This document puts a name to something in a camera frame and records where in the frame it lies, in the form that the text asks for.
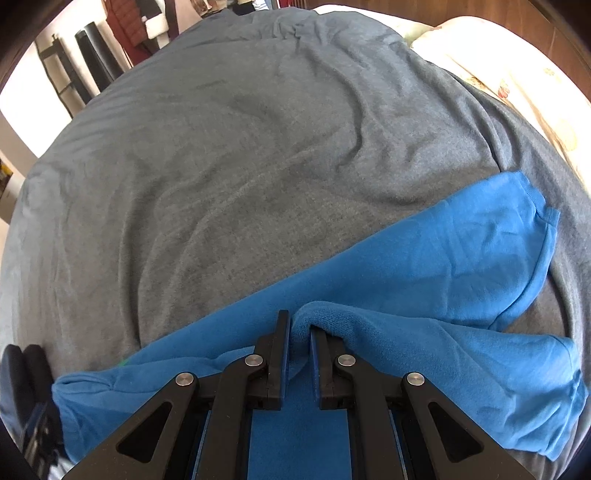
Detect cream printed pillow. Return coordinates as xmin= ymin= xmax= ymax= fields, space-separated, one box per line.
xmin=411 ymin=16 xmax=591 ymax=185

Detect grey blanket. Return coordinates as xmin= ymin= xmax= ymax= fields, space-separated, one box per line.
xmin=0 ymin=8 xmax=591 ymax=480

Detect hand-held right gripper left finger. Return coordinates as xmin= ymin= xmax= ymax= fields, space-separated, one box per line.
xmin=62 ymin=310 xmax=291 ymax=480

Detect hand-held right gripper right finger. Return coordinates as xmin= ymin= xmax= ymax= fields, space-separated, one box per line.
xmin=309 ymin=325 xmax=532 ymax=480

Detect red hanging garment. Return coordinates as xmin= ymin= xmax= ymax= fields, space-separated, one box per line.
xmin=104 ymin=0 xmax=172 ymax=48

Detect black cylinder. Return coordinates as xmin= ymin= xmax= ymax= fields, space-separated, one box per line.
xmin=74 ymin=25 xmax=124 ymax=99

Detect black rack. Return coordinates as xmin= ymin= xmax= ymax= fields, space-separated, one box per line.
xmin=39 ymin=34 xmax=93 ymax=118

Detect blue pants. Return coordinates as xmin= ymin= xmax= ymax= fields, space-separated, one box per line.
xmin=52 ymin=172 xmax=583 ymax=480

